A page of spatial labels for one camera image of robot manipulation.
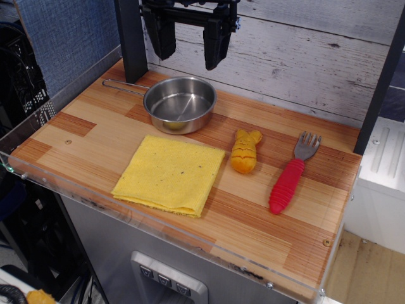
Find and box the stainless steel saucepan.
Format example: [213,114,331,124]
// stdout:
[102,76,217,135]

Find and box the silver button panel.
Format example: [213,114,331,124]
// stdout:
[130,251,209,303]

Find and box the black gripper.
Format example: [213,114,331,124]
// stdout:
[140,1,240,70]

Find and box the dark vertical post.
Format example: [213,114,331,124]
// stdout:
[353,8,404,155]
[115,0,148,83]

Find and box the red handled metal fork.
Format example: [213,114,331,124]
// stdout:
[269,131,322,215]

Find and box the clear acrylic table guard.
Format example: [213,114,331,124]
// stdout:
[1,62,361,303]

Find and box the dark left vertical post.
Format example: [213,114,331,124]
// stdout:
[115,0,148,83]

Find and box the white ribbed box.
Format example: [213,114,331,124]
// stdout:
[344,117,404,253]

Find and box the black plastic crate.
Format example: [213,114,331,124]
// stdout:
[1,22,49,127]

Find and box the yellow folded towel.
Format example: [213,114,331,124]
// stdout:
[111,135,225,218]

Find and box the dark right vertical post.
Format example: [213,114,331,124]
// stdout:
[353,8,404,155]

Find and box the yellow object bottom left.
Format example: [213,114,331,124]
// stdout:
[26,289,56,304]

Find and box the orange plush toy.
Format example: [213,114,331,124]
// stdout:
[230,129,263,174]

